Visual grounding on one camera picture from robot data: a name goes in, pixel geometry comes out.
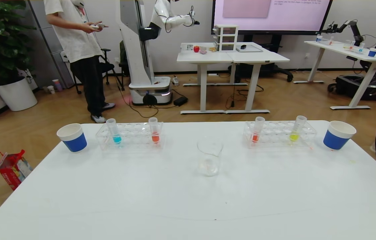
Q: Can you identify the red pigment test tube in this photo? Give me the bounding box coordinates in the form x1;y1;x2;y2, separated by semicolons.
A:
148;117;160;144
251;117;265;143

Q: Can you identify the yellow pigment test tube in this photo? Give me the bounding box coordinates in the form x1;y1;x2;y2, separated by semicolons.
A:
289;116;307;142

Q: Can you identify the clear glass beaker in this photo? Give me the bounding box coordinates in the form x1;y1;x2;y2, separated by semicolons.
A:
197;138;224;177

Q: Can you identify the clear plastic test tube rack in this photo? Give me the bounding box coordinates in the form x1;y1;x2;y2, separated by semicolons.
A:
243;120;318;148
95;122;166;150

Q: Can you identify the blue pigment test tube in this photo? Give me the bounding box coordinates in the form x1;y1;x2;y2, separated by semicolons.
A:
106;118;122;144

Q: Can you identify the white mobile robot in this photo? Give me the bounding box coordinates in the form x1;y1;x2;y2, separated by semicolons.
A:
115;0;200;106

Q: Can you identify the white drawer organizer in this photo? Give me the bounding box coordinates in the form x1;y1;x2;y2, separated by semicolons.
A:
213;24;239;52

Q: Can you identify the grey flat tray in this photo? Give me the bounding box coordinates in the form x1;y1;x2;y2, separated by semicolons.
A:
236;44;263;53

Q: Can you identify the black office chair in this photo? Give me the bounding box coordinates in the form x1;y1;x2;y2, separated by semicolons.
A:
71;48;125;94

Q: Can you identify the black display stand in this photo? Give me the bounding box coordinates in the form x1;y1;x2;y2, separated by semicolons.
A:
228;33;293;83

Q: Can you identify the blue white paper cup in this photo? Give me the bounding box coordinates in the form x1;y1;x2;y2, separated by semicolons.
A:
57;123;87;153
323;121;357;150

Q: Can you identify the person in white shirt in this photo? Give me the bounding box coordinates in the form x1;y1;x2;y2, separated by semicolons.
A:
44;0;116;124

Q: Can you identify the long white desk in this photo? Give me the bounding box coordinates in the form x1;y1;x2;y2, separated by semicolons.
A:
293;39;376;110

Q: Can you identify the black mobile robot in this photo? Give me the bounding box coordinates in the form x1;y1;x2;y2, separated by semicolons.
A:
321;13;376;101

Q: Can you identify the grey metal cabinet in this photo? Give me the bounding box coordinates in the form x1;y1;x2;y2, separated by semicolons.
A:
28;0;75;89

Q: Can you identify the white plant pot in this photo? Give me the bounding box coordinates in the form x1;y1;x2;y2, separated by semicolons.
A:
0;76;38;112

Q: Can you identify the red gift bag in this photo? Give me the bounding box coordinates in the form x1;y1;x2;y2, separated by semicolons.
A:
0;150;33;191

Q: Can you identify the large wall display screen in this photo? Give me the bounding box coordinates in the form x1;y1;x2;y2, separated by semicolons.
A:
211;0;333;35

